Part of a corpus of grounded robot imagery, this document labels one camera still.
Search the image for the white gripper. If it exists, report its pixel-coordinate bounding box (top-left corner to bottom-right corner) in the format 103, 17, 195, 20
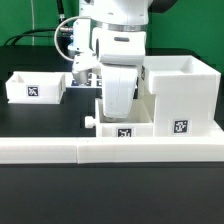
72, 27, 146, 119

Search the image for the white front drawer with tag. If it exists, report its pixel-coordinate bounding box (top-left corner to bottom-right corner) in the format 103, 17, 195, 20
85, 99, 153, 137

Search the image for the white drawer with tag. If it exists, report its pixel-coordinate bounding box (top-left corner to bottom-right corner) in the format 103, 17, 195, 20
5, 71, 66, 104
85, 99, 153, 137

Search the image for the white drawer cabinet box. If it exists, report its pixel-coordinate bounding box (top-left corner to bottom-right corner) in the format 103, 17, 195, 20
138, 55, 221, 137

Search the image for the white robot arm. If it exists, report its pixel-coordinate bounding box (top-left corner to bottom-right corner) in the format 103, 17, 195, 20
72, 0, 178, 119

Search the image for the white rear drawer with tag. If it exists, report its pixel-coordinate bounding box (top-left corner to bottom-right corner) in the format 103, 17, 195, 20
5, 71, 66, 104

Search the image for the white marker tag plate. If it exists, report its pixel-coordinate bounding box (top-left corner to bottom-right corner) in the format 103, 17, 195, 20
65, 72, 102, 88

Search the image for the white L-shaped fence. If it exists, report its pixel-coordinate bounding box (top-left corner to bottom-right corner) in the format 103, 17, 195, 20
0, 135, 224, 164

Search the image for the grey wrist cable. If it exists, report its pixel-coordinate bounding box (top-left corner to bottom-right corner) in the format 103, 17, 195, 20
54, 14, 93, 63

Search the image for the black cable bundle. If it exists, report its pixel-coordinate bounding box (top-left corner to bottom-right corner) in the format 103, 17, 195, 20
3, 0, 75, 47

